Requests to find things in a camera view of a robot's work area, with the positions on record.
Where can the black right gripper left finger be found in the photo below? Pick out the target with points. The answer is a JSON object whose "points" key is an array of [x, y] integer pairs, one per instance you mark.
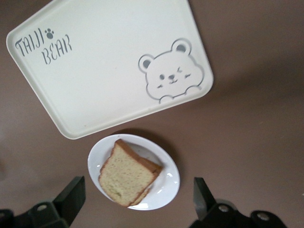
{"points": [[72, 197]]}

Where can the cream bear print tray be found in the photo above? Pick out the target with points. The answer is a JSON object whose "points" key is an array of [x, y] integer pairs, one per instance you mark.
{"points": [[95, 71]]}

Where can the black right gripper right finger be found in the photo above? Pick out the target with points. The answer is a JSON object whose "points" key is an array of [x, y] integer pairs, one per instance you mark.
{"points": [[204, 199]]}

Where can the toast with fried egg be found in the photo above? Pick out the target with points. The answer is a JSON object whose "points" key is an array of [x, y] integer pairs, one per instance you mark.
{"points": [[150, 187]]}

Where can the brown bread slice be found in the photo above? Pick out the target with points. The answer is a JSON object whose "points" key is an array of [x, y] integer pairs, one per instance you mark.
{"points": [[123, 178]]}

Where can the white round plate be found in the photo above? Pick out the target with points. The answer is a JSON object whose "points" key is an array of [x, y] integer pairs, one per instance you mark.
{"points": [[166, 190]]}

